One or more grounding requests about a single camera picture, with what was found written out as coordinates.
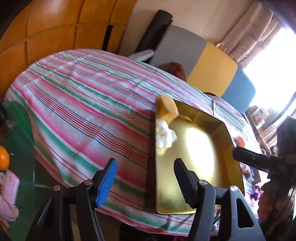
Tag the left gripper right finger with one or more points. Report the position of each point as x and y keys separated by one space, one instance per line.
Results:
x=187 y=181

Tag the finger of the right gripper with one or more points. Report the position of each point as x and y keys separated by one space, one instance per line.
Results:
x=255 y=160

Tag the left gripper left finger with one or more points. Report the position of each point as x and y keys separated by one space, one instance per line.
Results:
x=105 y=181

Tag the white snack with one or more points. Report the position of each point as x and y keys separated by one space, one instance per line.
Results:
x=165 y=137

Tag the yellow cake snack packet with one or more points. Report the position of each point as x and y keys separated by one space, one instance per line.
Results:
x=166 y=109

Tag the person right hand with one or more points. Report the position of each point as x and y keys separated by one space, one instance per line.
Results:
x=266 y=205

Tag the gold metal tin box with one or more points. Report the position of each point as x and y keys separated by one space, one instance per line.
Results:
x=204 y=145

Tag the white box on desk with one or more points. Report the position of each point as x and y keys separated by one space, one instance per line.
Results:
x=259 y=115

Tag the striped tablecloth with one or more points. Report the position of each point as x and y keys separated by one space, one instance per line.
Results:
x=87 y=106

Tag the pink packet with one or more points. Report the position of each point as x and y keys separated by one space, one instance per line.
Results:
x=10 y=183

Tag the orange tangerine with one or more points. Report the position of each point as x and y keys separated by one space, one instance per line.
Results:
x=4 y=159

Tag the grey yellow blue armchair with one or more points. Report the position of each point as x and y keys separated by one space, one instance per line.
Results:
x=206 y=67

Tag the dark red cushion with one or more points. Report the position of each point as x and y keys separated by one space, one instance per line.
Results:
x=176 y=70

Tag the black rolled mat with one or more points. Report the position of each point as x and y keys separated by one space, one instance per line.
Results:
x=155 y=31

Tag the wooden wardrobe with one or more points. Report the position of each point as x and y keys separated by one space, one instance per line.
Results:
x=42 y=28

